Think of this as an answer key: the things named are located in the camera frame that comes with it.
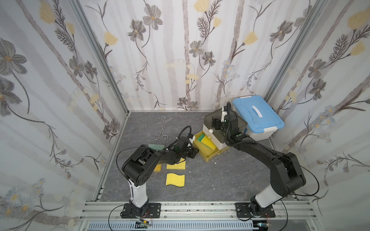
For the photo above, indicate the white storage bin blue lid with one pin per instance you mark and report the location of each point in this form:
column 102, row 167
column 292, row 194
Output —
column 262, row 120

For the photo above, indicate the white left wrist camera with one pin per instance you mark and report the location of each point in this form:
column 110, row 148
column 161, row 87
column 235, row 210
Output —
column 191, row 138

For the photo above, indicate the green scouring sponge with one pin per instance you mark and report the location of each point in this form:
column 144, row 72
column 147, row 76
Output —
column 200, row 137

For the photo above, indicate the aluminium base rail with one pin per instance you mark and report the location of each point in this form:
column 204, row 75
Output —
column 199, row 216

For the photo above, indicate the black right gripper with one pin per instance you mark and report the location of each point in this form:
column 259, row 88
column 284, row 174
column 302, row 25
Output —
column 218, row 124

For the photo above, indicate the bright yellow foam sponge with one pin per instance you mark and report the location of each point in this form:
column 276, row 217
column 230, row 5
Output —
column 208, row 142

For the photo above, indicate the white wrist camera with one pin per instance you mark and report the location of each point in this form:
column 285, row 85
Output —
column 191, row 138
column 224, row 114

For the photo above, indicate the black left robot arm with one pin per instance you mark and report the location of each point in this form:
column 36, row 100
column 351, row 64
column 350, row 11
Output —
column 138, row 168

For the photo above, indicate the metal tongs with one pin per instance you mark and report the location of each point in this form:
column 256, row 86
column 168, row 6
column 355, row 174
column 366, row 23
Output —
column 162, row 134

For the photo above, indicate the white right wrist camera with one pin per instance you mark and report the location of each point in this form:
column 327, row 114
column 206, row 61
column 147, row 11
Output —
column 224, row 114

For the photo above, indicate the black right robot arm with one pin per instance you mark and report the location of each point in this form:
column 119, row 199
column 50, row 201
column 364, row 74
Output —
column 286, row 174

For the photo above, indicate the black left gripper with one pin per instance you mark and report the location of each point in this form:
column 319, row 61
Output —
column 191, row 151

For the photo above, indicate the olive green drawer cabinet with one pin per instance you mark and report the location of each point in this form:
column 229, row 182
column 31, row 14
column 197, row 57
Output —
column 217, row 137

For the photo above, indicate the yellow bottom drawer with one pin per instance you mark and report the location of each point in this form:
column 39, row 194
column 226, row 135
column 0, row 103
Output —
column 205, row 152

